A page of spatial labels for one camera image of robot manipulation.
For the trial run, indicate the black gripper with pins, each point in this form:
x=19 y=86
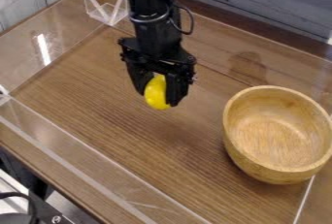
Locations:
x=154 y=51

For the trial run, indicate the yellow lemon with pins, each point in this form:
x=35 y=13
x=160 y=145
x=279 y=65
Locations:
x=156 y=93

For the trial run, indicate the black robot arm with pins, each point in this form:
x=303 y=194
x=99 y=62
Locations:
x=157 y=7

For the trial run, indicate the brown wooden bowl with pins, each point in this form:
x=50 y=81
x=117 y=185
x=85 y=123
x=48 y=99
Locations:
x=277 y=134

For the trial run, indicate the clear acrylic enclosure wall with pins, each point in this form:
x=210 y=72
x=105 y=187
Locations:
x=140 y=166

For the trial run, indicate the clear acrylic corner bracket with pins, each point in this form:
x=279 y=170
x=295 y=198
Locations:
x=107 y=13

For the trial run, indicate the black metal table frame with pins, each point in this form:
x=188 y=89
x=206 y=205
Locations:
x=43 y=190

